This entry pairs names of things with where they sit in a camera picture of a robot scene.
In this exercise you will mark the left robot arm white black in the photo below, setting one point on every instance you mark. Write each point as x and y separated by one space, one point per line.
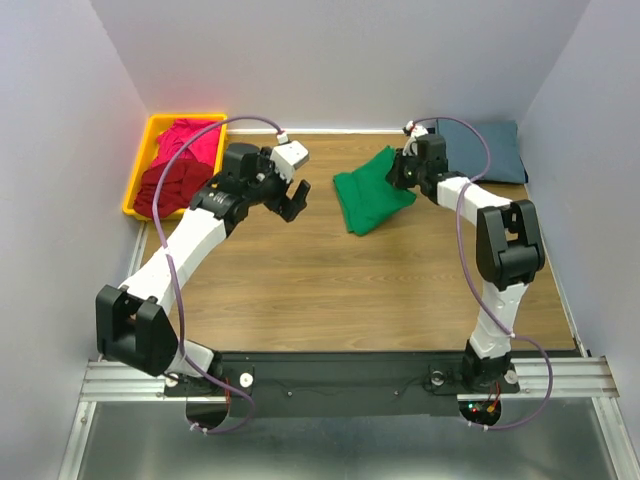
132 320

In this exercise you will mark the yellow plastic bin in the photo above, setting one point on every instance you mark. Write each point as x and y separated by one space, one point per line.
164 134

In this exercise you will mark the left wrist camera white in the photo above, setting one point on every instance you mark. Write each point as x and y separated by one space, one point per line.
288 158

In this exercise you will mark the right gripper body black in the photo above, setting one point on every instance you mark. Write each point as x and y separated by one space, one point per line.
398 173

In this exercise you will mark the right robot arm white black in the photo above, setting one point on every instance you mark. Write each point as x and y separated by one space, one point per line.
508 247

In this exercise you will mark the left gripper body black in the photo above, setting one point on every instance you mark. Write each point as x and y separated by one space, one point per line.
282 198

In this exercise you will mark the green t shirt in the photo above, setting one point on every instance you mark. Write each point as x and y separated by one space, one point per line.
366 199

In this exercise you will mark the folded blue grey t shirt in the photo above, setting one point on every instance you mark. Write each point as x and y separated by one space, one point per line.
466 153

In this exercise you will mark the dark red t shirt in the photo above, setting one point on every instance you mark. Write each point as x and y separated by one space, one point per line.
185 178

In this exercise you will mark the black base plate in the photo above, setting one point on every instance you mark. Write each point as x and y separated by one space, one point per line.
333 385

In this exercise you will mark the aluminium rail frame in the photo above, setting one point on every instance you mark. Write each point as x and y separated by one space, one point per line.
310 287

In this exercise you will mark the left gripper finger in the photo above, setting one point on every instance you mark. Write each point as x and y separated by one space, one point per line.
301 193
288 209

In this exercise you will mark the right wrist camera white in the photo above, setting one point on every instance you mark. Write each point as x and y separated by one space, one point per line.
413 131

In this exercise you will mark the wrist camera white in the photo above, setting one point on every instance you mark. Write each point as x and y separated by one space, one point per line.
413 131
288 158

